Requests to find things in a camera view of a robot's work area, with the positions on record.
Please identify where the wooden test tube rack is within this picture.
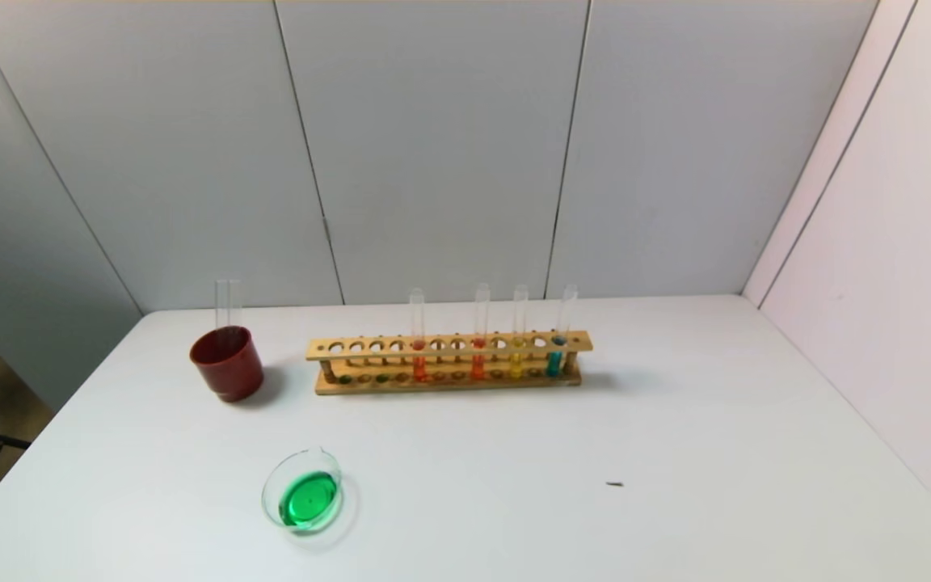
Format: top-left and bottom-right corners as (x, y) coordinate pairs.
(306, 330), (595, 396)

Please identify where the red-orange pigment test tube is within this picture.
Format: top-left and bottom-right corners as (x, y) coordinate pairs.
(472, 283), (491, 382)

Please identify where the orange pigment glass test tube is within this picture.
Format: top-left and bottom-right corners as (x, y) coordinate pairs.
(410, 288), (428, 383)

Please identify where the yellow pigment glass test tube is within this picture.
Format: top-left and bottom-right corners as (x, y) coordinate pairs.
(509, 285), (529, 380)

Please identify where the teal pigment glass test tube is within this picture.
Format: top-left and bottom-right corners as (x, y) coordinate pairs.
(546, 284), (579, 378)

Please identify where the clear glass beaker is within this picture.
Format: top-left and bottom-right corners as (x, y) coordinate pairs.
(261, 447), (360, 550)

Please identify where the dark red plastic cup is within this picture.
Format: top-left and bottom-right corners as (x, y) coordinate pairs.
(189, 326), (265, 403)

